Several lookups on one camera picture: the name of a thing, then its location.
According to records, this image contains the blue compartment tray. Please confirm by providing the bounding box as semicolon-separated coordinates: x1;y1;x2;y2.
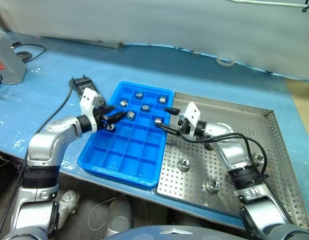
77;81;175;190

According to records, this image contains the brown cardboard sheet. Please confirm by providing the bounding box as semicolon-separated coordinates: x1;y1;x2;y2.
285;78;309;137

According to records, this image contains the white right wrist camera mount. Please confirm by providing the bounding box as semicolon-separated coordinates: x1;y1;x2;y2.
178;101;202;141

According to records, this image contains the thin white cord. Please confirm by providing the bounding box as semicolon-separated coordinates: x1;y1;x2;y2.
88;197;115;232

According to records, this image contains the grey rounded shape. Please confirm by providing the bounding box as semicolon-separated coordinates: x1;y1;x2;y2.
104;196;134;237

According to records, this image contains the black handheld controller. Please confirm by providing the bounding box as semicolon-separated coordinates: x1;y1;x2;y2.
73;76;107;106

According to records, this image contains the grey wrapped bundle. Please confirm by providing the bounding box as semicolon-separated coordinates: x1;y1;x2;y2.
55;189;81;227

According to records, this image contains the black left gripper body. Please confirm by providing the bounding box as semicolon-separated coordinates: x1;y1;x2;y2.
94;106;108;130

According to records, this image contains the grey metal box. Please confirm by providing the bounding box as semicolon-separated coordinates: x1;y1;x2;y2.
0;33;28;86

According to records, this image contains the white tape ring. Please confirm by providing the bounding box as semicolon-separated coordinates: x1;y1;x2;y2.
216;56;236;68

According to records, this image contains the dark blue robot torso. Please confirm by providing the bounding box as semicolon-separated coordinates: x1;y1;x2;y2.
101;224;248;240

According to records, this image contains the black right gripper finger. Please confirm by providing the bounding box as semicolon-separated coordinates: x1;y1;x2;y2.
155;123;182;137
161;107;181;117

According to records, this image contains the thin black cable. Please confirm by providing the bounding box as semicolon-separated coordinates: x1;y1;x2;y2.
9;42;47;63

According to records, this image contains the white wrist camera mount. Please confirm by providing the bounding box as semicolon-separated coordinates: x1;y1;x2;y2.
178;101;202;141
78;87;106;132

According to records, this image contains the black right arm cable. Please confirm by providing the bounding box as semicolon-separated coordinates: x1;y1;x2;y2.
180;133;295;226

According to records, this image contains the thin metal rod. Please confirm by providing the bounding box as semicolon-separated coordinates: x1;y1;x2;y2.
225;0;309;8

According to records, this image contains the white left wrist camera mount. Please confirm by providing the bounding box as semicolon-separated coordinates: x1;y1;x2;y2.
78;87;106;132

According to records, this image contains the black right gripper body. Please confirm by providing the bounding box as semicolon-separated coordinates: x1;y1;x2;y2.
177;116;192;135

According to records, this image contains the black round disc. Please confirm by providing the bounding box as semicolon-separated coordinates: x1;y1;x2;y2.
15;51;32;61

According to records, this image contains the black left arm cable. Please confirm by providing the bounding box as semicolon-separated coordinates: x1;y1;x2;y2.
0;77;77;240

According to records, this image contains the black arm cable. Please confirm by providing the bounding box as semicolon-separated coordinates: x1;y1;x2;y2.
180;133;295;226
0;77;77;240

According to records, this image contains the perforated steel tray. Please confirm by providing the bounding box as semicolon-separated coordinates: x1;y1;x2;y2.
156;91;309;231

